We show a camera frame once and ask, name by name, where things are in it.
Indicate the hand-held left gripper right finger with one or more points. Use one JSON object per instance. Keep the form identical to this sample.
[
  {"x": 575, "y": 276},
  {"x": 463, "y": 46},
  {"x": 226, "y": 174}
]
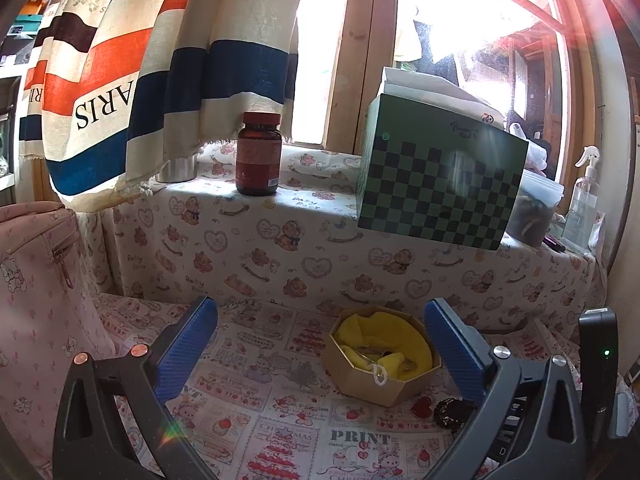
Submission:
[{"x": 455, "y": 350}]

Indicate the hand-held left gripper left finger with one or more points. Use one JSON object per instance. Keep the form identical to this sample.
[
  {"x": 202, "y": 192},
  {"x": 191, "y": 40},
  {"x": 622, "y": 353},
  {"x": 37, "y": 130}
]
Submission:
[{"x": 187, "y": 345}]

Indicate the octagonal box with yellow lining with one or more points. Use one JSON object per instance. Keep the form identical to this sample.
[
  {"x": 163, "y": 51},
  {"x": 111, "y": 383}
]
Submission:
[{"x": 350, "y": 380}]

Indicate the silver metal jewelry piece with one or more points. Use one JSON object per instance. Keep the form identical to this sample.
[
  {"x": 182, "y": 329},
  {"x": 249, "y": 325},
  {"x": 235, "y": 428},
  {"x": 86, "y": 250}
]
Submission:
[{"x": 372, "y": 355}]

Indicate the red heart trinket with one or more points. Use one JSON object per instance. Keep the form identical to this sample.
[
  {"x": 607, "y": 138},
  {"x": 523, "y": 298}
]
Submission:
[{"x": 423, "y": 406}]

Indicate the bear print cloth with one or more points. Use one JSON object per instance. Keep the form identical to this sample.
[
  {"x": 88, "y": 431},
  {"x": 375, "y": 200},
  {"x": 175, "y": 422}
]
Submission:
[{"x": 250, "y": 255}]

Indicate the purple pen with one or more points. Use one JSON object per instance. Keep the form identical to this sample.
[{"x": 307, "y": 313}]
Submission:
[{"x": 555, "y": 244}]

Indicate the clear spray bottle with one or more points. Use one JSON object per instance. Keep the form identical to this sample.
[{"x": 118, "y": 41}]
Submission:
[{"x": 580, "y": 205}]

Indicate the clear plastic container, dark contents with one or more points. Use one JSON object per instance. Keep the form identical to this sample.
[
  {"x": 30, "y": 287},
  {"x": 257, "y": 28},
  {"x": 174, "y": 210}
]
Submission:
[{"x": 532, "y": 210}]

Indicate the pink bag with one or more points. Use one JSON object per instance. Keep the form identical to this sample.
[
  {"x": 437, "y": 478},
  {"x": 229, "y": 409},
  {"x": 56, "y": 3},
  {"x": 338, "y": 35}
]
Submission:
[{"x": 35, "y": 285}]

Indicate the green checkered box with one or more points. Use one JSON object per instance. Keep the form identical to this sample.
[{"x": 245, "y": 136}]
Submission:
[{"x": 440, "y": 180}]

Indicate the stainless steel cup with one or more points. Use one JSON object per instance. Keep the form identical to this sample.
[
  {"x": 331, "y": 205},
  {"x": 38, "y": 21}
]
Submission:
[{"x": 177, "y": 170}]

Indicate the brown bottle with red label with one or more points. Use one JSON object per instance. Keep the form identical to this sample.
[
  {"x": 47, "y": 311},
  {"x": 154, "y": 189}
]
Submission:
[{"x": 258, "y": 160}]

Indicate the white plastic bag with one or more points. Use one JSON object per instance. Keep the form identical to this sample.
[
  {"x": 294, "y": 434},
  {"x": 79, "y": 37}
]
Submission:
[{"x": 530, "y": 150}]

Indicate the white paper bag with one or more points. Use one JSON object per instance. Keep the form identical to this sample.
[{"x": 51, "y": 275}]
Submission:
[{"x": 425, "y": 85}]

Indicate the striped fabric curtain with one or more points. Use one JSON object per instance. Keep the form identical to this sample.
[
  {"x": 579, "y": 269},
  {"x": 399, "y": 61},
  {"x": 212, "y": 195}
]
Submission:
[{"x": 165, "y": 60}]

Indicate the cluttered shelf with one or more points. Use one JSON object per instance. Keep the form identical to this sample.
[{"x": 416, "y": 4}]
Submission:
[{"x": 12, "y": 35}]

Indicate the wooden window frame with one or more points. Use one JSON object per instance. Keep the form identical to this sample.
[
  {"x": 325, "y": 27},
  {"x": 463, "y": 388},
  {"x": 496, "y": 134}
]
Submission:
[{"x": 357, "y": 60}]

